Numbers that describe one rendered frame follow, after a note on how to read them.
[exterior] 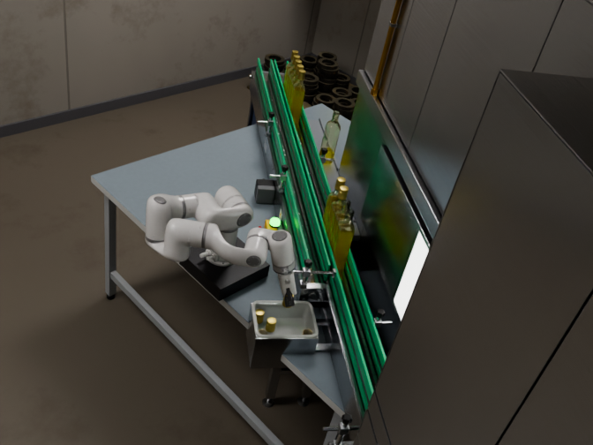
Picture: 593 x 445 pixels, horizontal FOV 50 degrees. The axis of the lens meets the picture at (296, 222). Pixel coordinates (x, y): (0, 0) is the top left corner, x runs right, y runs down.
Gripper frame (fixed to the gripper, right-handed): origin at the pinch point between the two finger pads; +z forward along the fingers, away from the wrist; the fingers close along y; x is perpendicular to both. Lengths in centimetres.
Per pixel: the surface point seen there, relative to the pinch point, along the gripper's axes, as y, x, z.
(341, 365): -22.6, -13.0, 13.2
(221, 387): 18, 33, 66
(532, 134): -88, -30, -114
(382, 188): 27, -41, -19
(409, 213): 1, -43, -27
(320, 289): 8.3, -12.5, 7.4
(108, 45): 289, 86, 18
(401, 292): -11.6, -36.9, -4.6
